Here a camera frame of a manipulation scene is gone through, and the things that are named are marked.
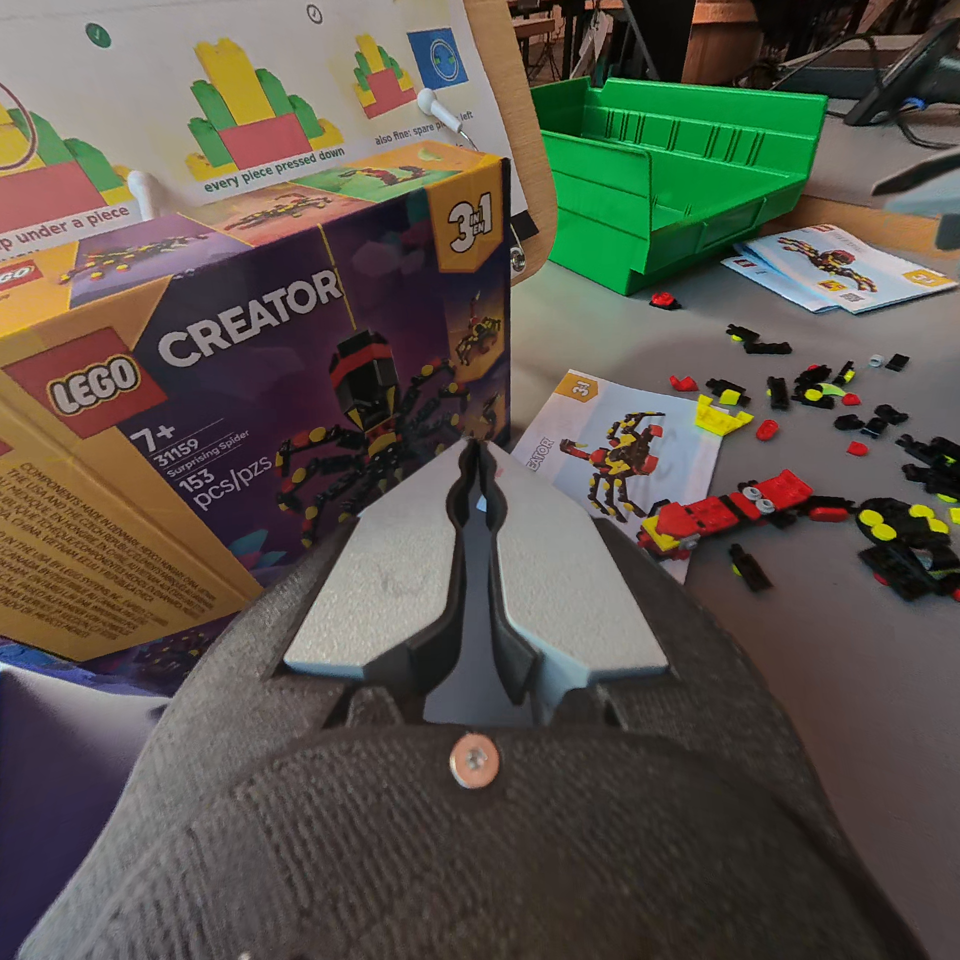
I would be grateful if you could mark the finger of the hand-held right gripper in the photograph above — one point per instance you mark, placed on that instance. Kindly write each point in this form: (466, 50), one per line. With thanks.
(930, 180)

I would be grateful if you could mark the open spider instruction booklet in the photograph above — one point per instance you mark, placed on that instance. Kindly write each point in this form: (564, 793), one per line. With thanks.
(615, 450)

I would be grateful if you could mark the green plastic bin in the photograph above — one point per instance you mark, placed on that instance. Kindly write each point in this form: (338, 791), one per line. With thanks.
(675, 180)

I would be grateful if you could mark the purple lego set box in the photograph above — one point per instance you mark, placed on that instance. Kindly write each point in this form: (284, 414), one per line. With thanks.
(150, 450)

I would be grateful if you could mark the printed instruction sheet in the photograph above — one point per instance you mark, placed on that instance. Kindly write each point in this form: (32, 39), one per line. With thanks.
(150, 75)

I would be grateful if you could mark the single red lego brick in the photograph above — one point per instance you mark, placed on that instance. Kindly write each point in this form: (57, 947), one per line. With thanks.
(663, 300)

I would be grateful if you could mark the black barcode scanner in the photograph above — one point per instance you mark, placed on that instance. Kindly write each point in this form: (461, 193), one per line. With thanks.
(915, 68)

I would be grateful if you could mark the pile of lego pieces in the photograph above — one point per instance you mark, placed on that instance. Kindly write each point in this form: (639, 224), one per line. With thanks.
(900, 548)

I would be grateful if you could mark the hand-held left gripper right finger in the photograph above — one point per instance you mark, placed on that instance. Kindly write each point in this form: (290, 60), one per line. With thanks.
(578, 593)

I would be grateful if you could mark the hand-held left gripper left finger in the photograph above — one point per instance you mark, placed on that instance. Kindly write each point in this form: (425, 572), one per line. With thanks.
(383, 593)

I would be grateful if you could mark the closed instruction booklet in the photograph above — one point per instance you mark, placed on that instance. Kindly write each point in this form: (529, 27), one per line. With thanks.
(840, 270)

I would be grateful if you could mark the red yellow black lego model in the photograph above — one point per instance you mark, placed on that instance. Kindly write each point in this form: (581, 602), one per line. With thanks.
(735, 507)

